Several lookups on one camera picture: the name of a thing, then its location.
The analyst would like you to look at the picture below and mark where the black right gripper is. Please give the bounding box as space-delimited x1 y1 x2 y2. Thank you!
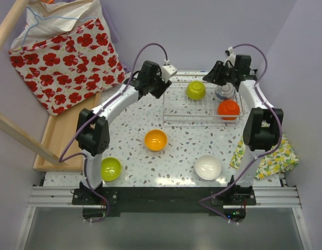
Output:
202 61 236 87

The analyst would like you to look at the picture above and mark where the blue white ceramic bowl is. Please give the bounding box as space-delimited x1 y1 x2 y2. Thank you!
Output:
214 83 236 102

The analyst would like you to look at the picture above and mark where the lime green bowl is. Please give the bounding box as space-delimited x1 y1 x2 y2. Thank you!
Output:
186 81 206 100
101 157 122 182

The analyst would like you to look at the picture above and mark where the red orange plastic bowl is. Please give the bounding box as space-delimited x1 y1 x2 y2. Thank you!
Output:
217 99 240 121

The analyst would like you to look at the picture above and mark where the white wire dish rack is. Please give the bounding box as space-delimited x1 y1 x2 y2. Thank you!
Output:
163 71 247 127

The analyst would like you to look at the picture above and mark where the yellow orange plastic bowl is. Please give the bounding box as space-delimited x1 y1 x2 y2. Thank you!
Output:
144 129 168 152

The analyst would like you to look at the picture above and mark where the white plastic bowl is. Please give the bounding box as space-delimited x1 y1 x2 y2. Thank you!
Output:
195 155 222 181

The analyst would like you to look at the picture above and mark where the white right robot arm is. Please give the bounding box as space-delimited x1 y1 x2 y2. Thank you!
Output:
203 51 284 205

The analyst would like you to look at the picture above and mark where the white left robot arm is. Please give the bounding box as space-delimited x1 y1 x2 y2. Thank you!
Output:
76 60 177 204

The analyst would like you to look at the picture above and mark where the red poppy print bag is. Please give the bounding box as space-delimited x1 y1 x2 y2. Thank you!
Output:
9 19 125 116

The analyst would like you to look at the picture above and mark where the lemon print cloth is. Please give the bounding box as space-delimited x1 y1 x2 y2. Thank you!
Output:
229 133 299 180

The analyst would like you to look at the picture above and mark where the wooden tray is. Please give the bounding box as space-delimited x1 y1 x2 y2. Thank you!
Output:
33 93 101 172

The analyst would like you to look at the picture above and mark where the white cloth bag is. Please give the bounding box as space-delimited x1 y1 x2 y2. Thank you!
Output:
10 0 104 49

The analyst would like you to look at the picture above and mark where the wooden pole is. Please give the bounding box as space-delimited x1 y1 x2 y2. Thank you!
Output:
0 0 29 50

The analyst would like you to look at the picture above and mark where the wooden beam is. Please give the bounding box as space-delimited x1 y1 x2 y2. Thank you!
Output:
0 113 61 166

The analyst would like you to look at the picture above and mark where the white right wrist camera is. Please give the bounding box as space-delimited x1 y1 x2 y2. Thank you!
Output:
224 47 236 68

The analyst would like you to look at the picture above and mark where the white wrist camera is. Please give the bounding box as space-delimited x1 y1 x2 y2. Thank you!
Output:
161 65 177 82
224 47 236 68

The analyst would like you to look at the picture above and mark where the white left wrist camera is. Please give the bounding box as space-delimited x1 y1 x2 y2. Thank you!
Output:
161 65 177 82

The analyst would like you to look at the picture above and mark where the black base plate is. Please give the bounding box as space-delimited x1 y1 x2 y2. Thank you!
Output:
72 185 256 222

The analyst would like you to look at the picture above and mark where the aluminium rail frame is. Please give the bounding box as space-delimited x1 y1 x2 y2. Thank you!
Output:
14 70 314 250

